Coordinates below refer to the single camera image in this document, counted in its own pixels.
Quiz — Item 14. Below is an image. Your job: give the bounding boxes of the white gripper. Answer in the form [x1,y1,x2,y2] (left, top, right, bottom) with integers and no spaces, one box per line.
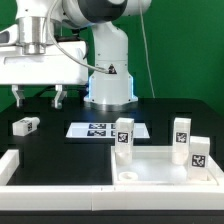
[0,45,88,109]

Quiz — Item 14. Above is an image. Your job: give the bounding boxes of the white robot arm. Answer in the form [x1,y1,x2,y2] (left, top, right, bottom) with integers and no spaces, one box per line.
[0,0,152,111]

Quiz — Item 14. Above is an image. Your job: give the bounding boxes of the white tag base sheet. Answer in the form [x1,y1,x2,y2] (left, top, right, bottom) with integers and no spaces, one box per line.
[66,122,149,138]

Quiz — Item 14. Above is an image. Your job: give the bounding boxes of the white U-shaped fence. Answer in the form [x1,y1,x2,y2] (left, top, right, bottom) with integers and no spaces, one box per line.
[0,150,224,211]

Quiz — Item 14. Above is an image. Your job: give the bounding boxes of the black cables on table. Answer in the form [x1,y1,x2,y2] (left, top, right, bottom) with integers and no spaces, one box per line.
[39,83,90,98]

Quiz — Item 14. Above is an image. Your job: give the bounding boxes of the white cable right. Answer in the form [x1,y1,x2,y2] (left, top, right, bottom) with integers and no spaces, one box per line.
[45,0,111,74]

